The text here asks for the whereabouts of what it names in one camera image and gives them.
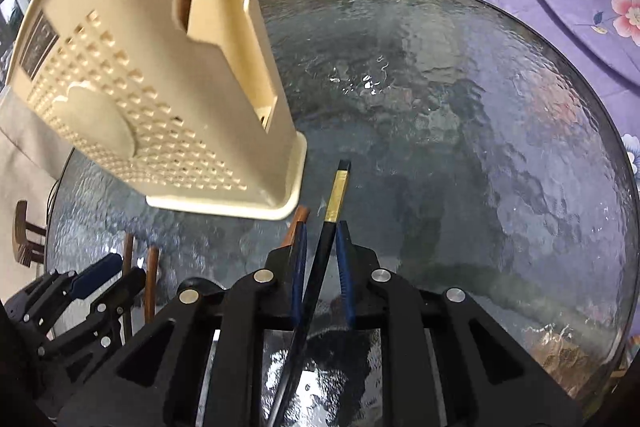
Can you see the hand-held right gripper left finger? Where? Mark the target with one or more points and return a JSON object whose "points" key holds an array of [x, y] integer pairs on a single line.
{"points": [[299, 272]]}

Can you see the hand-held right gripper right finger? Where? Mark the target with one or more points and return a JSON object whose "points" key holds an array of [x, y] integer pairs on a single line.
{"points": [[346, 274]]}

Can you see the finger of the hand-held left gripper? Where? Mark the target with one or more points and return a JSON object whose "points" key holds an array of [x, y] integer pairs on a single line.
{"points": [[125, 287], [97, 274]]}

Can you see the brown wooden chopstick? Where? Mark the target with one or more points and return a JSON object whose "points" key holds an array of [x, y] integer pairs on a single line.
{"points": [[128, 252], [151, 267], [300, 217]]}

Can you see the black chopstick with gold band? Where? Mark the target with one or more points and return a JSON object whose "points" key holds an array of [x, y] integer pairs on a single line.
{"points": [[340, 192]]}

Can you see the cream perforated utensil holder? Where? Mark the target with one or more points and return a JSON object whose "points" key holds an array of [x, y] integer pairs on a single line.
{"points": [[150, 132]]}

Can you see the wooden chair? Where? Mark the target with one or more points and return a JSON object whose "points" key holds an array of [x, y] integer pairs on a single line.
{"points": [[27, 232]]}

